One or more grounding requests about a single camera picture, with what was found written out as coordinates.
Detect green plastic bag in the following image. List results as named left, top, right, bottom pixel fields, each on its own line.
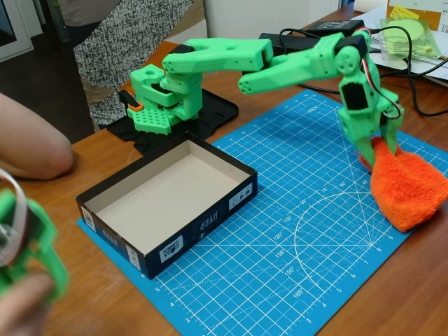
left=379, top=17, right=442, bottom=60

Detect yellow sticky note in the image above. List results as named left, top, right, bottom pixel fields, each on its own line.
left=390, top=5, right=420, bottom=20

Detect black cardboard box tray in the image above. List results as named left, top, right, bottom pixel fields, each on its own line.
left=75, top=131, right=259, bottom=281

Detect blue cutting mat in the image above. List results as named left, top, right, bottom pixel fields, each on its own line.
left=76, top=89, right=431, bottom=336

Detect brown cardboard box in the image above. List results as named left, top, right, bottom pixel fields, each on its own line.
left=386, top=0, right=442, bottom=31

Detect orange and black clamp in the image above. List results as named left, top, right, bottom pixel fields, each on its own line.
left=118, top=90, right=144, bottom=113

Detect bare person forearm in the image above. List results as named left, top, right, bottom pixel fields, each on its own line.
left=0, top=92, right=74, bottom=181

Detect white paper sheets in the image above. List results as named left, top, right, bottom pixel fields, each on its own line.
left=363, top=10, right=448, bottom=88

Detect black power adapter with label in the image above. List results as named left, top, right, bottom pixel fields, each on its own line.
left=307, top=19, right=367, bottom=38

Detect person hand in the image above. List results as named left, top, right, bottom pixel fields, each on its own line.
left=0, top=275, right=54, bottom=336

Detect red white black servo cable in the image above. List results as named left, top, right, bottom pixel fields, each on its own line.
left=360, top=27, right=403, bottom=117

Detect orange terry cloth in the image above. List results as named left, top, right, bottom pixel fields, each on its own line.
left=358, top=136, right=448, bottom=234

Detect white framed glass door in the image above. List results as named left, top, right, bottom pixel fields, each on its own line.
left=0, top=0, right=34, bottom=64

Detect person in patterned garment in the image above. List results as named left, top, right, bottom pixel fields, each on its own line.
left=57, top=0, right=207, bottom=127

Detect black power adapter blue light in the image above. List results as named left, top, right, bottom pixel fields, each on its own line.
left=258, top=32, right=321, bottom=57

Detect black adapter output cable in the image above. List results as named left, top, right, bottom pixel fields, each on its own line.
left=376, top=57, right=448, bottom=77

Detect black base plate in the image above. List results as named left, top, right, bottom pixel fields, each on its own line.
left=106, top=87, right=241, bottom=157

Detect green leader arm handle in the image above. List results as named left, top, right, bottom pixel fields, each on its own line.
left=0, top=167, right=70, bottom=305

